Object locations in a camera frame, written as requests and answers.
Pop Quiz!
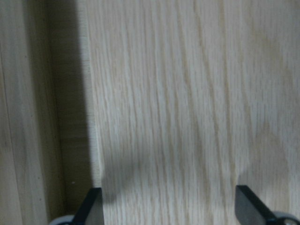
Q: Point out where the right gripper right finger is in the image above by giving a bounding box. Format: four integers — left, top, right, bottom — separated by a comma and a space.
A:
234, 185, 280, 225

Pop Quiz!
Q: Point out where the wooden drawer cabinet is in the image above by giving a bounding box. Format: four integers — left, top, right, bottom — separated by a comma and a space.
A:
86, 0, 300, 225

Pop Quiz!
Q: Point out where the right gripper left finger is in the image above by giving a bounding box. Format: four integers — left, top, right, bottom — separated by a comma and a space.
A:
71, 187, 103, 225

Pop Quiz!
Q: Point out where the wooden drawer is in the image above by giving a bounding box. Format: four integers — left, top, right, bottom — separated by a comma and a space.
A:
0, 0, 92, 225

